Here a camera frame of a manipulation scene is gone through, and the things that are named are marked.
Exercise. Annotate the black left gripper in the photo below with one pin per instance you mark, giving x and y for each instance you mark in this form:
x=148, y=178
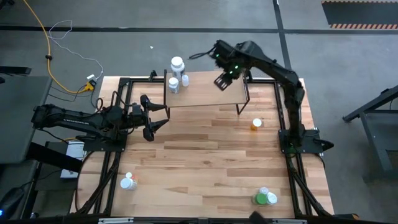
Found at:
x=138, y=122

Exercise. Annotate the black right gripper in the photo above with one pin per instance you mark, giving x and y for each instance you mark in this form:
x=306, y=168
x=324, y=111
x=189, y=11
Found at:
x=223, y=81

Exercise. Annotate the small clear bottle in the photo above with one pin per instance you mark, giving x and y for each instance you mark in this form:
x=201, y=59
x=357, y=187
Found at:
x=185, y=80
x=263, y=190

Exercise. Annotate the medium white bottle grey label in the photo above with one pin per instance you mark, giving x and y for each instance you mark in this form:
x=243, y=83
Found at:
x=173, y=82

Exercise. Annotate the large white bottle purple label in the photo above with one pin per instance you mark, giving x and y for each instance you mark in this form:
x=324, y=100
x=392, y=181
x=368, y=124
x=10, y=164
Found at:
x=177, y=61

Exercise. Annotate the orange pill bottle white cap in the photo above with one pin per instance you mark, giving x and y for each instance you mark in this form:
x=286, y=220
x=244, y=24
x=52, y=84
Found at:
x=256, y=122

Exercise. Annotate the green medicine bottle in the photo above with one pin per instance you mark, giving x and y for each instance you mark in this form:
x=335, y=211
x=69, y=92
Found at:
x=260, y=199

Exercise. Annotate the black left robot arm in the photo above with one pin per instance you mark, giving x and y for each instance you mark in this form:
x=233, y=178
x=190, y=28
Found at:
x=77, y=119

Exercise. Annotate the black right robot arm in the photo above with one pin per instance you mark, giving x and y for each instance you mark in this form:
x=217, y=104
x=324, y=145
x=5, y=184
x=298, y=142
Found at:
x=292, y=102

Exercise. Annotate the wooden shelf black metal legs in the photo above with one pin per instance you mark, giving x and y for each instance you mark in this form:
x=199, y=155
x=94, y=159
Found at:
x=205, y=91

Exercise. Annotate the yellow power plug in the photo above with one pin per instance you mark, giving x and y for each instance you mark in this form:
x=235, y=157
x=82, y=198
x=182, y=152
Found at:
x=90, y=85

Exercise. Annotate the white power box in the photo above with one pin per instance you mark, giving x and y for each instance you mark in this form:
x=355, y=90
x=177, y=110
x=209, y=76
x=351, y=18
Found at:
x=77, y=152

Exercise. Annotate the black angled bar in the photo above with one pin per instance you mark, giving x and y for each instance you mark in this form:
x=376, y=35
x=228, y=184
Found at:
x=56, y=157

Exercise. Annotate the black flat bar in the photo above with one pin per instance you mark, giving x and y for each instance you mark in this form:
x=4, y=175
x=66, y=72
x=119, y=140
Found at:
x=15, y=70

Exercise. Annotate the dark grey low desk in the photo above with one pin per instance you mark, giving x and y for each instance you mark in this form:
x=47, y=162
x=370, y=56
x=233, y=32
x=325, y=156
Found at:
x=15, y=174

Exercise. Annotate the black hazard-striped floor mat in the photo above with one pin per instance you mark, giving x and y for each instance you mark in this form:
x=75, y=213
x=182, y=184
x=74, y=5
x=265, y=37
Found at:
x=360, y=14

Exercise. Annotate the black computer mouse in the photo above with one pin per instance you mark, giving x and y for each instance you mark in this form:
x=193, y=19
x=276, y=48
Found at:
x=12, y=200

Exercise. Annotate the black and orange clamp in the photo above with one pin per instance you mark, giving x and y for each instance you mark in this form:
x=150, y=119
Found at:
x=346, y=216

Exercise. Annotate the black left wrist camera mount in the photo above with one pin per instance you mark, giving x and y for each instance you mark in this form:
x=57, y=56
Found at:
x=136, y=109

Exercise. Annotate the silver aluminium bracket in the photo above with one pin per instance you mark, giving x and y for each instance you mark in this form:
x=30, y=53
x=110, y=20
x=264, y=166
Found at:
x=115, y=220
x=289, y=221

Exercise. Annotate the black frame side table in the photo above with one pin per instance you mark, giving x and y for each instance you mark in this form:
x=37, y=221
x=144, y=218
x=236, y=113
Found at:
x=377, y=140

